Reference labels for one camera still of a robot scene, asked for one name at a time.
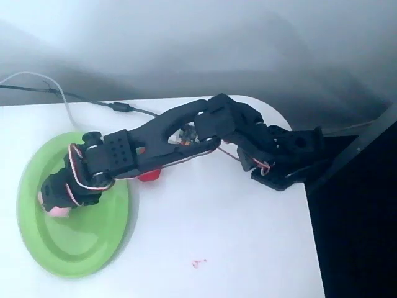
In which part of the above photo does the small controller circuit board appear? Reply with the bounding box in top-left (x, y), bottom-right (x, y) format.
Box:
top-left (176, 123), bottom-right (200, 146)

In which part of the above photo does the red white servo wire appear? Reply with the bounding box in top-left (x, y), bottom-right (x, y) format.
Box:
top-left (66, 141), bottom-right (271, 208)

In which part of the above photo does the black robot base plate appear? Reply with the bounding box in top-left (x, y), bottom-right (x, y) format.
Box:
top-left (250, 148), bottom-right (330, 192)

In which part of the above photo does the black power cable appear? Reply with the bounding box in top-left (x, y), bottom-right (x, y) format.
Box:
top-left (0, 83), bottom-right (159, 118)

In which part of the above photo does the green oval plate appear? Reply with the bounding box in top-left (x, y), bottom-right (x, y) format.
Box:
top-left (17, 131), bottom-right (132, 277)

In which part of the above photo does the red strawberry toy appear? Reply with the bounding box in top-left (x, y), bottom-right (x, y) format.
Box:
top-left (136, 147), bottom-right (163, 183)

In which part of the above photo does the pink peach toy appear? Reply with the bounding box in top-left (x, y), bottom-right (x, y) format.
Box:
top-left (37, 191), bottom-right (71, 219)

